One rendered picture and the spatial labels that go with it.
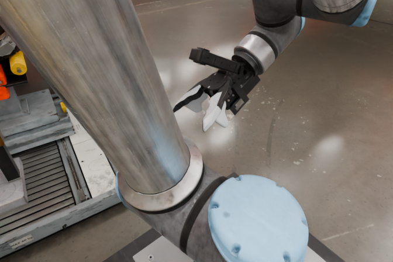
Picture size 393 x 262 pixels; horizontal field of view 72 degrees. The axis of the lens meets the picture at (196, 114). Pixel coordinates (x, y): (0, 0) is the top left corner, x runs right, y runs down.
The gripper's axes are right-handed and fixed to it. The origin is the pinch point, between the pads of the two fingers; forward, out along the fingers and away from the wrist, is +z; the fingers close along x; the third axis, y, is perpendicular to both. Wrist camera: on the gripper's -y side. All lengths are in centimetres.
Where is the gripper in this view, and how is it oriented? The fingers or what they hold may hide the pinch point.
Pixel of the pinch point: (183, 119)
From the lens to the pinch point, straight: 59.1
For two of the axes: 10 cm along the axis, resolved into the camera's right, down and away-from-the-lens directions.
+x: -4.8, -2.5, 8.4
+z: -6.7, 7.2, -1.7
